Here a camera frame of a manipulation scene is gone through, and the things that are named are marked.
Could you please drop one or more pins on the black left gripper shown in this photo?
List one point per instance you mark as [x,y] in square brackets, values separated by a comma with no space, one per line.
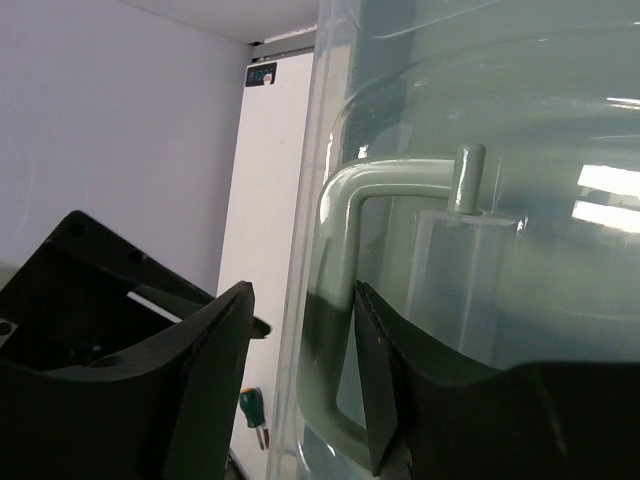
[89,299]

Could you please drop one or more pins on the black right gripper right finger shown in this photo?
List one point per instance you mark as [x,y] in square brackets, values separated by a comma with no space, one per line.
[433,413]

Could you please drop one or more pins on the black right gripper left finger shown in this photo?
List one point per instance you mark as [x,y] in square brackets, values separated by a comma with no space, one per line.
[163,408]

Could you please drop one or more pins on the green stubby screwdriver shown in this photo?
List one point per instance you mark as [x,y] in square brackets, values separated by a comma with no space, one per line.
[251,402]

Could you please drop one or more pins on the green cantilever toolbox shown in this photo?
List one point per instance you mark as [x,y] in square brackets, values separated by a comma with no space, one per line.
[477,164]

